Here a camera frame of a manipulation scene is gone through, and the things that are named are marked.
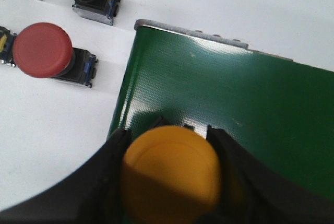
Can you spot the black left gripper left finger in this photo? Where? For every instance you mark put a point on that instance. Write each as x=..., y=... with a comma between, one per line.
x=91, y=194

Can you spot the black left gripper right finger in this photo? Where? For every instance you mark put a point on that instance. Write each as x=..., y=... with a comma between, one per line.
x=253, y=193

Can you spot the green conveyor belt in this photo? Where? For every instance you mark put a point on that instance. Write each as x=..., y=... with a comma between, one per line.
x=278, y=110

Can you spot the red push button near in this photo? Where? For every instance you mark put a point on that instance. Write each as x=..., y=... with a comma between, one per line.
x=45, y=50

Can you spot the push button at left edge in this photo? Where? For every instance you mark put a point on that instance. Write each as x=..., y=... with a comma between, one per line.
x=7, y=41

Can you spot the aluminium conveyor frame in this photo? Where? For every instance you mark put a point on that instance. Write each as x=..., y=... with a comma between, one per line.
x=197, y=34

